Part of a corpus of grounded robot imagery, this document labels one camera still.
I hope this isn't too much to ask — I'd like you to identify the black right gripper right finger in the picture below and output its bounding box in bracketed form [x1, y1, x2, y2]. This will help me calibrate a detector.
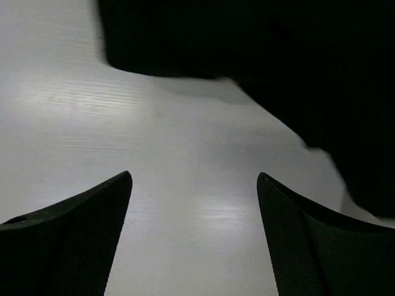
[257, 173, 394, 296]

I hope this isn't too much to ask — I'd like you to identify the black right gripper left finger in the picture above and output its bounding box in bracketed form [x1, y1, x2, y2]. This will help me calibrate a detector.
[1, 171, 133, 295]

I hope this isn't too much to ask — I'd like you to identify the black skirt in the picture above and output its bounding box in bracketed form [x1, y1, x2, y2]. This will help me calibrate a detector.
[96, 1, 394, 219]

